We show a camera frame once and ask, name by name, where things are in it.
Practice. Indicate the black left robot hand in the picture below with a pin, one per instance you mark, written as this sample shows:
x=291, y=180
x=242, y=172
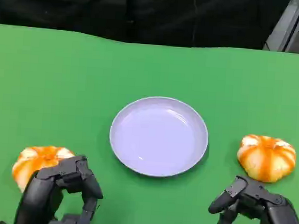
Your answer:
x=43, y=191

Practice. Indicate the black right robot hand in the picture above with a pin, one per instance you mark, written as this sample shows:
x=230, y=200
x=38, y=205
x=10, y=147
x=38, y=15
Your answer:
x=273, y=210

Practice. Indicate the orange and white bread roll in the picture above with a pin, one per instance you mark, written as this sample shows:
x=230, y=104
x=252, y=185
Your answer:
x=265, y=159
x=37, y=158

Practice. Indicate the lilac plate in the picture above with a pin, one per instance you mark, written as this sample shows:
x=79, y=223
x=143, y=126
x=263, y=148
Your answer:
x=158, y=138

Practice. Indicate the black backdrop curtain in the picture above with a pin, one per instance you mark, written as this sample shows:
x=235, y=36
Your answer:
x=120, y=10

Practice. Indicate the grey metal frame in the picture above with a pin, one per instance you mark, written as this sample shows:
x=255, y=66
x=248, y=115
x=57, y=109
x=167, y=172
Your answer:
x=290, y=27

